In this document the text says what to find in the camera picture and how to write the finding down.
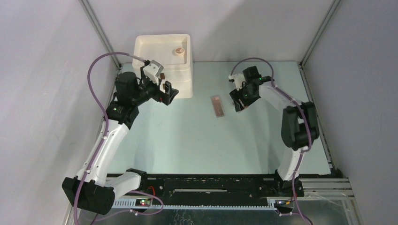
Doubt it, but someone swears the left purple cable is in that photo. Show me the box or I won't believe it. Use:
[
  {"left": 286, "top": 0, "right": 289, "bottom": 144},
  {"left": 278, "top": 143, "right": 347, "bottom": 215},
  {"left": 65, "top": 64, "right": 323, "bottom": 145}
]
[{"left": 73, "top": 52, "right": 165, "bottom": 225}]

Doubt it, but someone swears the small square blush palette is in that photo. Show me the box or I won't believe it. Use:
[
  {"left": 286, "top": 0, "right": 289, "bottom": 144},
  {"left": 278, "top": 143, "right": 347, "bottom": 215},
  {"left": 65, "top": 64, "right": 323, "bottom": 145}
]
[{"left": 233, "top": 103, "right": 246, "bottom": 113}]

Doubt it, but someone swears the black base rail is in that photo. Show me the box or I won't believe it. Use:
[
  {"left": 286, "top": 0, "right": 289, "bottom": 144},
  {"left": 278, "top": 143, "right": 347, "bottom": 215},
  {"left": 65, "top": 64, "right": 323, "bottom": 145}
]
[{"left": 138, "top": 174, "right": 304, "bottom": 208}]

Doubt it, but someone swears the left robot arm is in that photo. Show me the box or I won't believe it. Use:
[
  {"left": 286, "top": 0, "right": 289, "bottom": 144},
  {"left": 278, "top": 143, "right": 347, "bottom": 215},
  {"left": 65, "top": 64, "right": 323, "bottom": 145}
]
[{"left": 62, "top": 72, "right": 179, "bottom": 215}]

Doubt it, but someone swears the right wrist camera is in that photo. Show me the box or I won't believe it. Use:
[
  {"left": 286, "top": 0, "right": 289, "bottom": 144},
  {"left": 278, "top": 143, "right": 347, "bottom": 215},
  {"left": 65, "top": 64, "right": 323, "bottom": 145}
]
[{"left": 228, "top": 73, "right": 246, "bottom": 91}]

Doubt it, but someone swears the round cream compact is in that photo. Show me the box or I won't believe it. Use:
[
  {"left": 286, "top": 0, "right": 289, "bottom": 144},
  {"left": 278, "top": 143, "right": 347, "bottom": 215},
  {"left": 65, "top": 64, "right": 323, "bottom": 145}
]
[{"left": 174, "top": 47, "right": 186, "bottom": 57}]

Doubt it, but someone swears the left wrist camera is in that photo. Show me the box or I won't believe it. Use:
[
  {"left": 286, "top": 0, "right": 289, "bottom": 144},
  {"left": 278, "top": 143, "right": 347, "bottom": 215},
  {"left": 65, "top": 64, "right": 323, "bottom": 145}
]
[{"left": 143, "top": 60, "right": 164, "bottom": 85}]

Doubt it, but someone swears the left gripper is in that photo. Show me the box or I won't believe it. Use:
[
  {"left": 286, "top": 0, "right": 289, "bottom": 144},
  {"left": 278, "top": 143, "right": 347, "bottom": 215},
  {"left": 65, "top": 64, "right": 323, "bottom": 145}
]
[{"left": 132, "top": 67, "right": 178, "bottom": 106}]

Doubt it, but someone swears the long eyeshadow palette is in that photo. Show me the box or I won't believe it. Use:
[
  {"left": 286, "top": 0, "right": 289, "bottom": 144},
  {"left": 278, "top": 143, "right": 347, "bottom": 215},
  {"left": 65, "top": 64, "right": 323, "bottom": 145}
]
[{"left": 211, "top": 96, "right": 225, "bottom": 118}]

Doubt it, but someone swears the aluminium frame rail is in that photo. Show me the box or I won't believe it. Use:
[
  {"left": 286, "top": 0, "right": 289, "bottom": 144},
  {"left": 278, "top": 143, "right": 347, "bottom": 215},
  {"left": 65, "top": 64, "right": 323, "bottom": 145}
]
[{"left": 78, "top": 0, "right": 114, "bottom": 53}]

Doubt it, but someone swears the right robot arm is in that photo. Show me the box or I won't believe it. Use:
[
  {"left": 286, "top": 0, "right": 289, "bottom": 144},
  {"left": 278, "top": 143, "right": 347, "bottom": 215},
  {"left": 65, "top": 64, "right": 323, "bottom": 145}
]
[{"left": 228, "top": 66, "right": 319, "bottom": 196}]

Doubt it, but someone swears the white drawer organizer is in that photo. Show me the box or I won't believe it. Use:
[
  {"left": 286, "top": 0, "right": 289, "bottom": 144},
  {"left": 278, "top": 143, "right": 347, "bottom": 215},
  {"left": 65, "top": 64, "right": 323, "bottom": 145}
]
[{"left": 134, "top": 34, "right": 193, "bottom": 99}]

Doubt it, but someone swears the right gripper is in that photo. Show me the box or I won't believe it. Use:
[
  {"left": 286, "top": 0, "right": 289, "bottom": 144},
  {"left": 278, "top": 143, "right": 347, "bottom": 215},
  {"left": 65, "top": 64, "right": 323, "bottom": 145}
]
[{"left": 229, "top": 82, "right": 259, "bottom": 112}]

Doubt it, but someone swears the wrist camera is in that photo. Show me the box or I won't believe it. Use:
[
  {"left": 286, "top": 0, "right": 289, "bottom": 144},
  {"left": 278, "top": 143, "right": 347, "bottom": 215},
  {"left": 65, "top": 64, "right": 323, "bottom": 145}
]
[
  {"left": 143, "top": 60, "right": 164, "bottom": 85},
  {"left": 228, "top": 73, "right": 246, "bottom": 91}
]

